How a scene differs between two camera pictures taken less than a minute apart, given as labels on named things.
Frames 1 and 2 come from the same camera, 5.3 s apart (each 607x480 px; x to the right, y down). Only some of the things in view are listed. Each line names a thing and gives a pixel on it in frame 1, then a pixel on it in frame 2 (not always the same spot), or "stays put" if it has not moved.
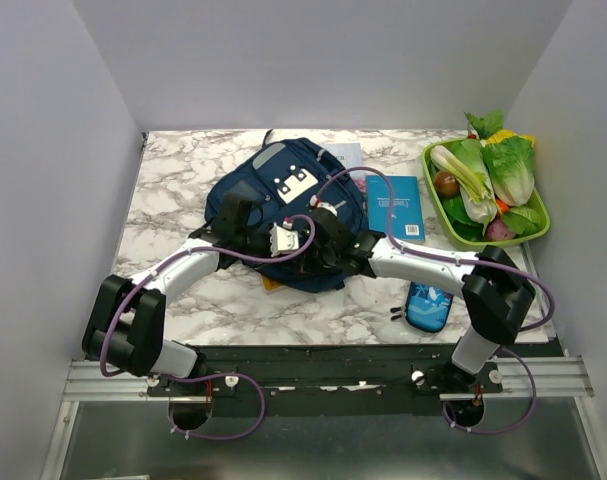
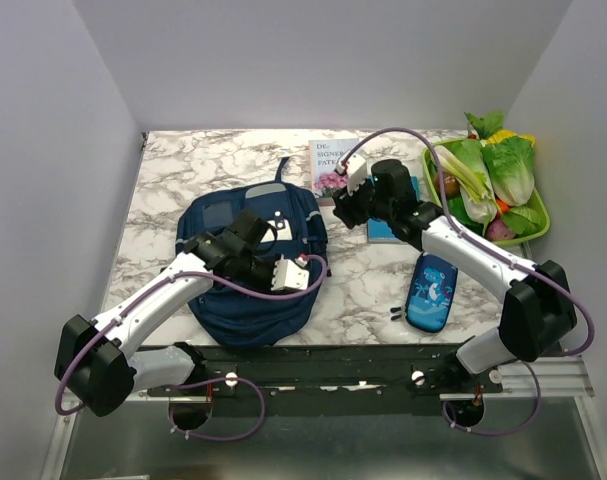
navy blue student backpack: (295, 178) -> (239, 317)
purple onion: (498, 230) stays put
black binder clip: (394, 310) stays put
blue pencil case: (428, 307) stays put
